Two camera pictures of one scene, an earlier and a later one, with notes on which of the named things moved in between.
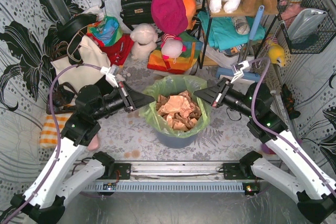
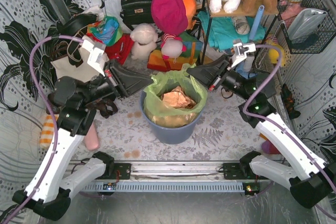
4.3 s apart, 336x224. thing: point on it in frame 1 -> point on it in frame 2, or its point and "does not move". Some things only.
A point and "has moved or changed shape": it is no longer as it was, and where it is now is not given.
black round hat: (64, 29) does not move
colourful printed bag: (108, 31) does not move
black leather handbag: (136, 9) does not move
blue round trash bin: (175, 142) has moved or changed shape
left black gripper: (126, 96) -> (112, 79)
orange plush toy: (190, 2) does not move
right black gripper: (221, 96) -> (220, 74)
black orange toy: (290, 101) does not move
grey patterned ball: (241, 24) does not move
